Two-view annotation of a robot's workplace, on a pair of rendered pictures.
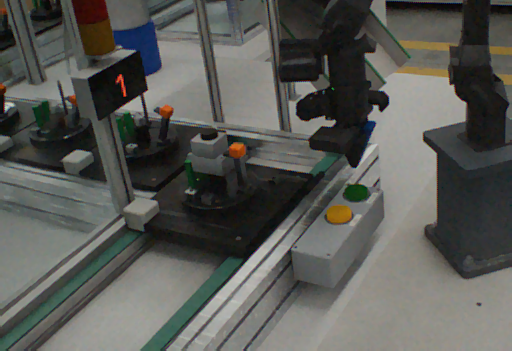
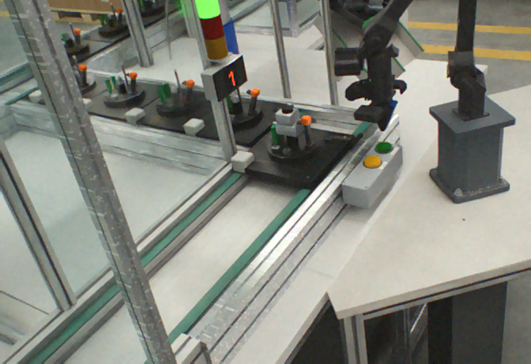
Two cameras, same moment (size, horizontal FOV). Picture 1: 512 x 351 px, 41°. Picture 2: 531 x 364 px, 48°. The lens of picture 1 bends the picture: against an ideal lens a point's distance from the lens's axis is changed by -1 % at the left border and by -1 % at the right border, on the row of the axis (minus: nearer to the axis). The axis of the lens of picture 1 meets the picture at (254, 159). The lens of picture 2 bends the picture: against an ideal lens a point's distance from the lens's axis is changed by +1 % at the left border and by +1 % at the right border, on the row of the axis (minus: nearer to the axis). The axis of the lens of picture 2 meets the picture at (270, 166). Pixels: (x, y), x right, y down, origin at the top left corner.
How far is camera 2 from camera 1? 0.35 m
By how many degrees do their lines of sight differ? 5
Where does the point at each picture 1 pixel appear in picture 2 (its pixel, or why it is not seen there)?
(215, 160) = (291, 126)
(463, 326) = (453, 233)
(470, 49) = (461, 54)
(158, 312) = (257, 223)
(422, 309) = (426, 222)
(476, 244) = (463, 181)
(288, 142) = (337, 113)
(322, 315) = (361, 226)
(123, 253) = (231, 187)
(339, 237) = (372, 176)
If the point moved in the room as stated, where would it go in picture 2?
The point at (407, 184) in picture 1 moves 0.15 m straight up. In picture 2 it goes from (419, 141) to (418, 95)
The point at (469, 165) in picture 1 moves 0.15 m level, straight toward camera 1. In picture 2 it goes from (458, 129) to (455, 166)
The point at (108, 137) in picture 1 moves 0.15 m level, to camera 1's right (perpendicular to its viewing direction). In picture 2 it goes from (221, 111) to (280, 103)
